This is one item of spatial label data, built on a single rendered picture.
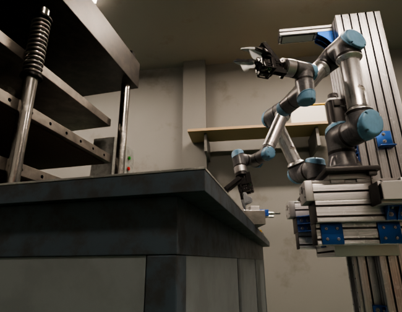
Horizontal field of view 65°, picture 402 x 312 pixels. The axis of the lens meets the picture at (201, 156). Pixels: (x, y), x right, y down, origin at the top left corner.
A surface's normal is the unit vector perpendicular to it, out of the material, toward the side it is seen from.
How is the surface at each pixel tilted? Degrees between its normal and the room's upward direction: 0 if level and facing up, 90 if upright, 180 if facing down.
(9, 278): 90
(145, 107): 90
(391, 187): 90
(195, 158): 90
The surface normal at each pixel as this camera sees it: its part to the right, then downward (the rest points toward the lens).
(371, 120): 0.32, -0.18
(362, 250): -0.13, -0.32
